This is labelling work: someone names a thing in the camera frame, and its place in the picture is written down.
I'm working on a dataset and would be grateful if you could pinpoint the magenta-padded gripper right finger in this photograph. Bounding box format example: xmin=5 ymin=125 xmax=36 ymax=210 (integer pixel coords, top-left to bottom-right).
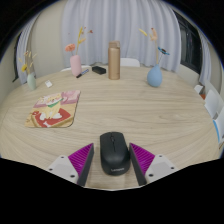
xmin=128 ymin=142 xmax=177 ymax=187

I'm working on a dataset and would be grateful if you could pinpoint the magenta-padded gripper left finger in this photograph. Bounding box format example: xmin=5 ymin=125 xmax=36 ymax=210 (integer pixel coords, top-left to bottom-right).
xmin=46 ymin=142 xmax=95 ymax=187

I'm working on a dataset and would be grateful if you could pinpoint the black computer mouse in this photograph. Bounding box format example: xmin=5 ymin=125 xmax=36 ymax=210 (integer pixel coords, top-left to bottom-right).
xmin=99 ymin=131 xmax=131 ymax=177

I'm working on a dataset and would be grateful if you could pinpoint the cartoon print mouse pad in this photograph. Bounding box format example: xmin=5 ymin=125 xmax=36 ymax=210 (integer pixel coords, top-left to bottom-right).
xmin=24 ymin=89 xmax=82 ymax=129

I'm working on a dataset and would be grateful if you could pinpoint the blue vase with flowers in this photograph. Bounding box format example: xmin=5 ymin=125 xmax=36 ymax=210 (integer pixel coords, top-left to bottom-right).
xmin=138 ymin=27 xmax=171 ymax=89

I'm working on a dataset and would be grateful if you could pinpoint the black and blue marker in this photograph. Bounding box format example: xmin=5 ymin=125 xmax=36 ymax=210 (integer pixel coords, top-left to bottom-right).
xmin=75 ymin=68 xmax=90 ymax=79

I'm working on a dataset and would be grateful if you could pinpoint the black rectangular box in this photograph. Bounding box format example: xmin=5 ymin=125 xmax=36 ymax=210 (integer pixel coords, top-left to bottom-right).
xmin=91 ymin=65 xmax=107 ymax=75

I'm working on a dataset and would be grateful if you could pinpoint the white chair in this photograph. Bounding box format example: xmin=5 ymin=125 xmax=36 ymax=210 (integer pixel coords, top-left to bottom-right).
xmin=60 ymin=64 xmax=93 ymax=73
xmin=119 ymin=57 xmax=141 ymax=68

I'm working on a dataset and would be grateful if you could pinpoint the green vase with flowers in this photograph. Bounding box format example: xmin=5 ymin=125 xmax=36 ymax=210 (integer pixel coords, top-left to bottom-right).
xmin=18 ymin=49 xmax=38 ymax=92

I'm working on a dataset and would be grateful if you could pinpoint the pink vase with flowers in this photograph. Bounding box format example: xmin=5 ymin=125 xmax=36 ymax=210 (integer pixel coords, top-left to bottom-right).
xmin=64 ymin=26 xmax=94 ymax=78

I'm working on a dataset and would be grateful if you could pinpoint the gold drink bottle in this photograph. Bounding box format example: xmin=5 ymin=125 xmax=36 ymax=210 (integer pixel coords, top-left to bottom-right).
xmin=107 ymin=40 xmax=121 ymax=81

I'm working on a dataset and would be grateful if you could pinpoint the narrow dark window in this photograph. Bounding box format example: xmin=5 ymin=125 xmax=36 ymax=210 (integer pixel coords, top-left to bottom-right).
xmin=12 ymin=33 xmax=21 ymax=83

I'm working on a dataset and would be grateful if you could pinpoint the narrow white curtain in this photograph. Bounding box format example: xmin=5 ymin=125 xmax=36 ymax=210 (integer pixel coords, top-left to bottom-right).
xmin=198 ymin=31 xmax=213 ymax=86
xmin=15 ymin=16 xmax=38 ymax=85

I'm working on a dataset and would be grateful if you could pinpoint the large dark window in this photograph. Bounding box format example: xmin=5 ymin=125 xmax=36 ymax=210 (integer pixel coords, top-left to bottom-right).
xmin=173 ymin=9 xmax=203 ymax=75

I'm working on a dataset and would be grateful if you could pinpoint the wide white curtain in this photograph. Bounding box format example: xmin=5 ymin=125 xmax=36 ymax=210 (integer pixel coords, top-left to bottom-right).
xmin=59 ymin=0 xmax=183 ymax=74

